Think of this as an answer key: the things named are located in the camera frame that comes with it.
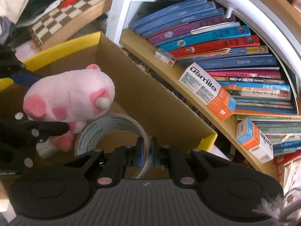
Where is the beige garment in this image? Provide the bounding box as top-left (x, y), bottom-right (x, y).
top-left (1, 0), bottom-right (29, 24)

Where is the white blue orange box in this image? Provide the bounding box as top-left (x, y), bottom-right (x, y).
top-left (236, 118), bottom-right (274, 164)

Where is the row of leaning books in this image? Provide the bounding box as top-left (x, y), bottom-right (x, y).
top-left (129, 0), bottom-right (300, 157)

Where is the small white red box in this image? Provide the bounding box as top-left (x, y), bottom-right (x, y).
top-left (155, 48), bottom-right (176, 66)

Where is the yellow cardboard box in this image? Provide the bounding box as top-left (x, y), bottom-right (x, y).
top-left (0, 31), bottom-right (218, 179)

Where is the grey tape roll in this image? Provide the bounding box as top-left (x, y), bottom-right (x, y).
top-left (74, 113), bottom-right (151, 179)

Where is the white orange usmile box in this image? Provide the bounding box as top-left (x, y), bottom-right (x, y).
top-left (179, 63), bottom-right (236, 120)

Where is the large white charger block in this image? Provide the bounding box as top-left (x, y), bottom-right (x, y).
top-left (36, 139), bottom-right (58, 159)

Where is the wooden chessboard box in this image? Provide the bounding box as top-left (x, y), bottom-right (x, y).
top-left (29, 0), bottom-right (113, 50)

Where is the pink plush pig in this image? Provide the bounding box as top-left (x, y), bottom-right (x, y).
top-left (23, 64), bottom-right (115, 152)

